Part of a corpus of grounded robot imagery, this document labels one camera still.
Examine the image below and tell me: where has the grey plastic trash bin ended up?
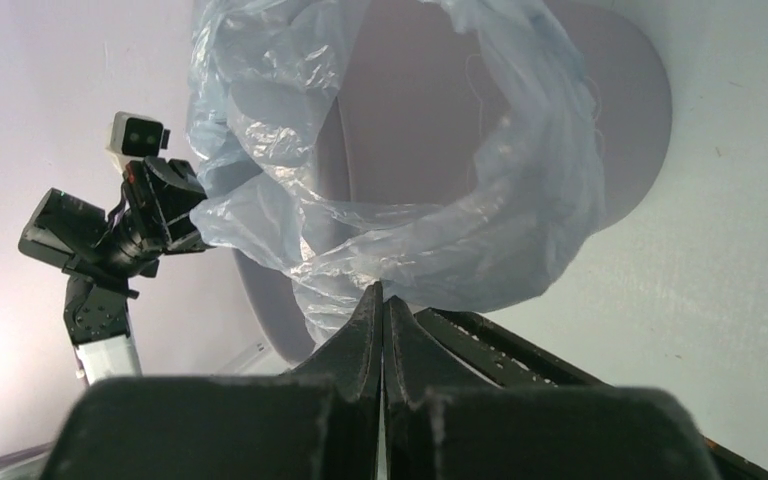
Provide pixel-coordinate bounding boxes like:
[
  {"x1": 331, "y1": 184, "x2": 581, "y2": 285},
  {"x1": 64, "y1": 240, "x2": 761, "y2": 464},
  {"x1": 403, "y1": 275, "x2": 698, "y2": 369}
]
[{"x1": 232, "y1": 0, "x2": 674, "y2": 366}]

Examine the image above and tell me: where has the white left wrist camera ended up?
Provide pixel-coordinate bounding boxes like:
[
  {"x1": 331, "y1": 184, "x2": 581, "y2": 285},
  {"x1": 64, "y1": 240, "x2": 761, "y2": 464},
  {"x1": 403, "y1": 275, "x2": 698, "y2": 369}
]
[{"x1": 106, "y1": 111, "x2": 171, "y2": 174}]

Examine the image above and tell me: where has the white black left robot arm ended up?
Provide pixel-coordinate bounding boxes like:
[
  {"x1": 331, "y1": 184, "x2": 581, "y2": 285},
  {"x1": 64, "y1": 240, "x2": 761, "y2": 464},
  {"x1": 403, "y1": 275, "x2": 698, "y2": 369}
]
[{"x1": 18, "y1": 157, "x2": 209, "y2": 384}]

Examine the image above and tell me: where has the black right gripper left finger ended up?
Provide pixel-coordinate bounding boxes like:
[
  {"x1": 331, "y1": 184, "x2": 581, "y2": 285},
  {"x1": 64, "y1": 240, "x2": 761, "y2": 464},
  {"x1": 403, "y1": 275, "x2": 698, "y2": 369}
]
[{"x1": 41, "y1": 283, "x2": 384, "y2": 479}]

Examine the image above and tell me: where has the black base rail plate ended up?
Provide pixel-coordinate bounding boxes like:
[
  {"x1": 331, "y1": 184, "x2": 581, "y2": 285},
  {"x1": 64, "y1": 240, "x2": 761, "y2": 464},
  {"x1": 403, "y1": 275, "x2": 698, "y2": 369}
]
[{"x1": 412, "y1": 309, "x2": 768, "y2": 479}]

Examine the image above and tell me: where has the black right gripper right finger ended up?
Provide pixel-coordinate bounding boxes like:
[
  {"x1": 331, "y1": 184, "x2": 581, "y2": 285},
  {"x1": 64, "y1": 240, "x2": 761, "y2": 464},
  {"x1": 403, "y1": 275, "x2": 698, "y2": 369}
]
[{"x1": 382, "y1": 298, "x2": 719, "y2": 479}]

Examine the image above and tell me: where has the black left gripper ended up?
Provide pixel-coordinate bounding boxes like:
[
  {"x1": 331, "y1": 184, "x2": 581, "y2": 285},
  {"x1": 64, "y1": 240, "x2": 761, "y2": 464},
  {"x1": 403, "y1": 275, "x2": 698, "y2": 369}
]
[{"x1": 98, "y1": 157, "x2": 210, "y2": 265}]

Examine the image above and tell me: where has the light blue plastic trash bag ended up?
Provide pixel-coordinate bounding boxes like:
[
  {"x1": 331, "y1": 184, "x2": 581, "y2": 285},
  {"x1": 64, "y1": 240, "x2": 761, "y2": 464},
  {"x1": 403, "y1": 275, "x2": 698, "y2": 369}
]
[{"x1": 186, "y1": 0, "x2": 607, "y2": 346}]

